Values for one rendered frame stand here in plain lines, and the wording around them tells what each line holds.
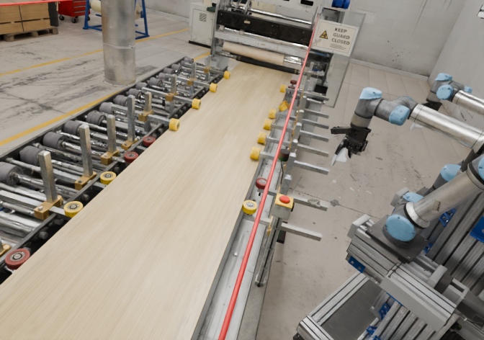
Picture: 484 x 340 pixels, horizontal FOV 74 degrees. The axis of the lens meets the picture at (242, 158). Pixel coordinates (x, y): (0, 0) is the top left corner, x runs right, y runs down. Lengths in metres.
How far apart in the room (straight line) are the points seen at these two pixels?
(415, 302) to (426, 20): 9.46
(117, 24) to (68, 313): 4.55
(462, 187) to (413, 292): 0.53
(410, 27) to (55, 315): 10.21
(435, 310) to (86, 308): 1.35
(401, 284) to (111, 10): 4.88
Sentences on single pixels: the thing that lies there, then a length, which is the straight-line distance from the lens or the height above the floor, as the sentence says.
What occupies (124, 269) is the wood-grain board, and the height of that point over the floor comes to 0.90.
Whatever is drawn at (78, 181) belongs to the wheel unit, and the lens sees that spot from 1.99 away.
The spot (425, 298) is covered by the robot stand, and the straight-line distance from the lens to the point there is 1.65.
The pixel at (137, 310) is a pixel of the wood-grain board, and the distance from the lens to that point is 1.32.
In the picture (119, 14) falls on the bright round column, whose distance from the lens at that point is 5.38.
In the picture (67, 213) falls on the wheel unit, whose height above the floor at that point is 0.89.
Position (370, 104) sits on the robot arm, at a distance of 1.38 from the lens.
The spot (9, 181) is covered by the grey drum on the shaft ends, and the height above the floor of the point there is 0.79.
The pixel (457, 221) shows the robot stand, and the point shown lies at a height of 1.20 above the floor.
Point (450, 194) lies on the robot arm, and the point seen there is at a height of 1.43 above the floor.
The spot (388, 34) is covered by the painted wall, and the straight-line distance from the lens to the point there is 10.54.
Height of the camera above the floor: 2.01
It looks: 31 degrees down
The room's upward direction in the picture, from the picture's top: 11 degrees clockwise
